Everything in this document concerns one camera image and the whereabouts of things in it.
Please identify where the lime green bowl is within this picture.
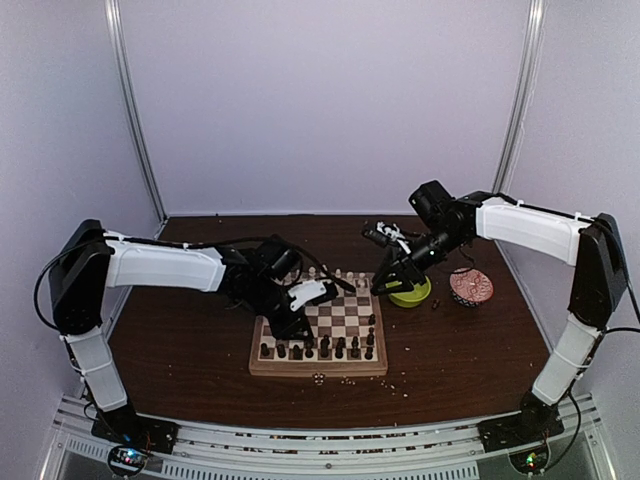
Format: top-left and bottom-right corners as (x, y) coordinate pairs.
(389, 277), (432, 309)

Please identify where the aluminium corner post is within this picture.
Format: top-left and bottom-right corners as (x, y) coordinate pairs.
(104, 0), (168, 223)
(492, 0), (546, 194)

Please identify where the dark king chess piece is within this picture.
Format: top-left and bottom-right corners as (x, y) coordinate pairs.
(334, 337), (346, 359)

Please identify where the right aluminium corner post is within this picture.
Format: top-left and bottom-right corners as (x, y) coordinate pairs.
(492, 0), (546, 194)

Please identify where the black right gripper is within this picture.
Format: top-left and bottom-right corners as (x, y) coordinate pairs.
(372, 223), (468, 295)

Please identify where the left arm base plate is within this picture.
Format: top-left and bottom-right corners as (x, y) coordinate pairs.
(91, 417), (179, 454)

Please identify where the dark queen chess piece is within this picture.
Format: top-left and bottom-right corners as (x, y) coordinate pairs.
(319, 335), (332, 360)

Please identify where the left aluminium corner post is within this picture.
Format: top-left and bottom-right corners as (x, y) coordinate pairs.
(104, 0), (168, 223)

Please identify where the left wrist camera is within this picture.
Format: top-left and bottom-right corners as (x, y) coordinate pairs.
(287, 280), (338, 311)

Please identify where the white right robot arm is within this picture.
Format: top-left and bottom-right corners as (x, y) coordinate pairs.
(362, 181), (630, 442)

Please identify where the red patterned bowl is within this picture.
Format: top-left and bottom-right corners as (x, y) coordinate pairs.
(449, 268), (494, 308)

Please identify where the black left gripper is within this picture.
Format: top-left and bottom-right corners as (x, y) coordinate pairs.
(247, 275), (314, 341)

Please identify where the aluminium front frame rail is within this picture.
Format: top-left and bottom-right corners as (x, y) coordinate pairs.
(35, 395), (621, 479)

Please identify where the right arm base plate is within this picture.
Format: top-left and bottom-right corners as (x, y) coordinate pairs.
(477, 414), (565, 453)

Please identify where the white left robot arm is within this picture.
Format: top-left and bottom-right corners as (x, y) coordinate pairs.
(32, 219), (336, 444)

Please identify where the dark knight chess piece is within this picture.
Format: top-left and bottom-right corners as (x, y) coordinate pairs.
(349, 336), (361, 360)

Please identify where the row of white chess pieces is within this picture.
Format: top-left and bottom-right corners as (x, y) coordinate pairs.
(285, 266), (371, 296)

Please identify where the wooden chess board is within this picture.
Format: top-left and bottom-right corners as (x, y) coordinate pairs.
(248, 272), (388, 381)

